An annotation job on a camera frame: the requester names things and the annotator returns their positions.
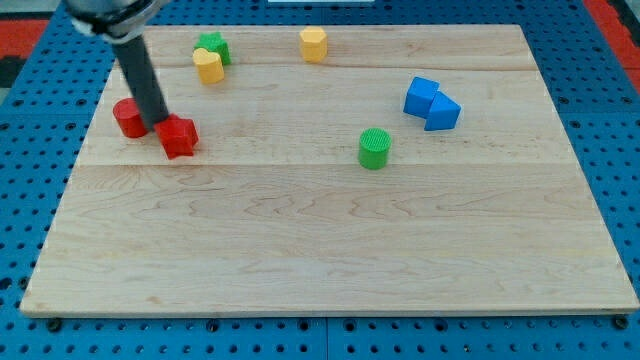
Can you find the wooden board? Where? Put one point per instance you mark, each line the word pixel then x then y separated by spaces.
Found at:
pixel 273 216

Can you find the blue triangle block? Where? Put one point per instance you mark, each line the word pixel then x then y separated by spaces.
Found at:
pixel 443 113

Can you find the red cylinder block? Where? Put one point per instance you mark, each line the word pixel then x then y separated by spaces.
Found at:
pixel 129 119

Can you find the red star block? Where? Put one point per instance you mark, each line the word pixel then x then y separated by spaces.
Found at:
pixel 178 136

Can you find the blue cube block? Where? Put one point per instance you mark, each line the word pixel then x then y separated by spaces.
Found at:
pixel 420 96

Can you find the yellow hexagon block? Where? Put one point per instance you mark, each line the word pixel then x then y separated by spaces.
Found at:
pixel 313 44

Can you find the green star block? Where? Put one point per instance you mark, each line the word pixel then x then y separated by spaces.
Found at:
pixel 214 42

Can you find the grey robot arm end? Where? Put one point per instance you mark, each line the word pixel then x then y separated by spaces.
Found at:
pixel 116 21

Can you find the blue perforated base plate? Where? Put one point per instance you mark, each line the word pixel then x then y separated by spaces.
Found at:
pixel 46 114

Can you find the green cylinder block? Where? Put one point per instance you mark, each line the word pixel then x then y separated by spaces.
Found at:
pixel 374 147

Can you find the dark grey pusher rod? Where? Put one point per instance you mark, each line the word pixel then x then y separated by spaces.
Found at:
pixel 138 70

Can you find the yellow heart block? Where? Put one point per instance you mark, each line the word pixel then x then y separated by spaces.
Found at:
pixel 209 66

